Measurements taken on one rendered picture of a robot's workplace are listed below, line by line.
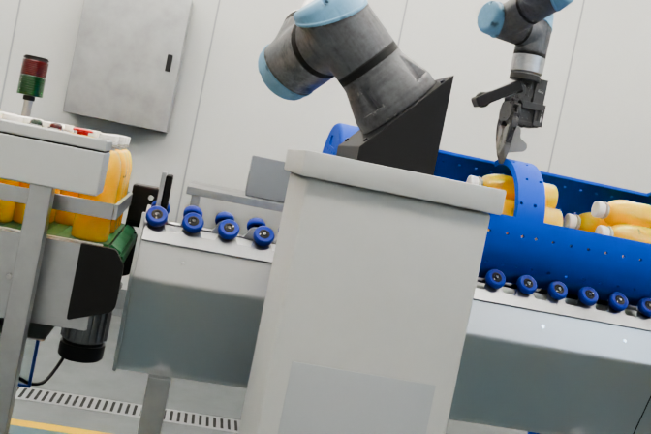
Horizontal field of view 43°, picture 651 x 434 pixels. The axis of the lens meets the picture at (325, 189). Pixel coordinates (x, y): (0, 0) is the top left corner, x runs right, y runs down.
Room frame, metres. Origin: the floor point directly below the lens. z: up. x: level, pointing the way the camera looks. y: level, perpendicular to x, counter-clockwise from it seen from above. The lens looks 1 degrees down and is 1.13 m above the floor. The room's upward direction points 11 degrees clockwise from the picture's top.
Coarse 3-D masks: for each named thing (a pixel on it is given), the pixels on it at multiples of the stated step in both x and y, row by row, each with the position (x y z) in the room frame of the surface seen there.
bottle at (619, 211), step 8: (616, 200) 1.95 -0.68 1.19; (624, 200) 1.95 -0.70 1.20; (608, 208) 1.93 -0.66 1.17; (616, 208) 1.92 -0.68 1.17; (624, 208) 1.92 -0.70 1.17; (632, 208) 1.92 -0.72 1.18; (640, 208) 1.93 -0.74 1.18; (648, 208) 1.94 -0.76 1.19; (608, 216) 1.93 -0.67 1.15; (616, 216) 1.92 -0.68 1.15; (624, 216) 1.92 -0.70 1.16; (632, 216) 1.92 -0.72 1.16; (640, 216) 1.93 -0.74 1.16; (648, 216) 1.93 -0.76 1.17; (608, 224) 1.95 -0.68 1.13; (616, 224) 1.93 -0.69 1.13; (632, 224) 1.93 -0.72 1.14; (640, 224) 1.93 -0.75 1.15; (648, 224) 1.93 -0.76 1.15
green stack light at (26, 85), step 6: (24, 78) 2.04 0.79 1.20; (30, 78) 2.04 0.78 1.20; (36, 78) 2.05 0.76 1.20; (42, 78) 2.06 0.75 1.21; (18, 84) 2.05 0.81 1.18; (24, 84) 2.04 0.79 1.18; (30, 84) 2.04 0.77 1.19; (36, 84) 2.05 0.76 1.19; (42, 84) 2.06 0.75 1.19; (18, 90) 2.05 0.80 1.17; (24, 90) 2.04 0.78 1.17; (30, 90) 2.04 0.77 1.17; (36, 90) 2.05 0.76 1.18; (42, 90) 2.07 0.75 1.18; (36, 96) 2.05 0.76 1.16; (42, 96) 2.07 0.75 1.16
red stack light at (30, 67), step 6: (24, 60) 2.05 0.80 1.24; (30, 60) 2.04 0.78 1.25; (36, 60) 2.04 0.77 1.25; (24, 66) 2.05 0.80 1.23; (30, 66) 2.04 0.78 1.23; (36, 66) 2.05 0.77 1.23; (42, 66) 2.05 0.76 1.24; (24, 72) 2.04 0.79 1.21; (30, 72) 2.04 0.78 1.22; (36, 72) 2.05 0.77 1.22; (42, 72) 2.06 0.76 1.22
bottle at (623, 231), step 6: (612, 228) 1.90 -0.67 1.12; (618, 228) 1.89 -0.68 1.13; (624, 228) 1.88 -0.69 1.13; (630, 228) 1.88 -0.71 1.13; (636, 228) 1.89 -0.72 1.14; (642, 228) 1.90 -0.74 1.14; (648, 228) 1.91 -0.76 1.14; (612, 234) 1.89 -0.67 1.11; (618, 234) 1.88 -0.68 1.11; (624, 234) 1.88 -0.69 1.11; (630, 234) 1.87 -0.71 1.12; (636, 234) 1.88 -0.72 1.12; (642, 234) 1.88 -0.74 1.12; (648, 234) 1.89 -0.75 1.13; (636, 240) 1.87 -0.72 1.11; (642, 240) 1.88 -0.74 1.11; (648, 240) 1.88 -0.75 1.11
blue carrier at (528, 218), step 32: (352, 128) 1.80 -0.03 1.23; (448, 160) 1.96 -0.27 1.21; (480, 160) 1.95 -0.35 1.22; (512, 160) 1.88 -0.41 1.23; (544, 192) 1.80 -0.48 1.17; (576, 192) 2.04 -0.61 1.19; (608, 192) 2.03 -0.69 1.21; (640, 192) 2.02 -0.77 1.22; (512, 224) 1.77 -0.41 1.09; (544, 224) 1.78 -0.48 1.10; (512, 256) 1.79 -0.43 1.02; (544, 256) 1.80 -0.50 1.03; (576, 256) 1.80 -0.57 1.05; (608, 256) 1.81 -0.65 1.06; (640, 256) 1.82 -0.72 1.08; (544, 288) 1.89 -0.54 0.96; (576, 288) 1.87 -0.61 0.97; (608, 288) 1.86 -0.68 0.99; (640, 288) 1.86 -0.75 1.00
